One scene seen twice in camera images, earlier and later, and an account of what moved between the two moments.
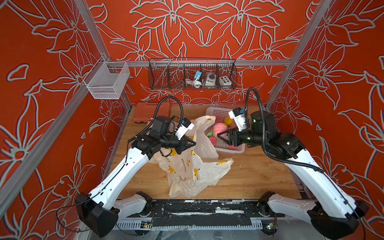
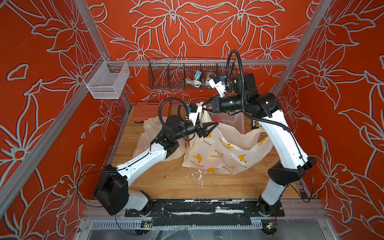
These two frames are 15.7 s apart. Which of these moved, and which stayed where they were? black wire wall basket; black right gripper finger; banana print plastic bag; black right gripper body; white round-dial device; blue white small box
Moved: banana print plastic bag; black right gripper finger; black right gripper body
Stayed: black wire wall basket; white round-dial device; blue white small box
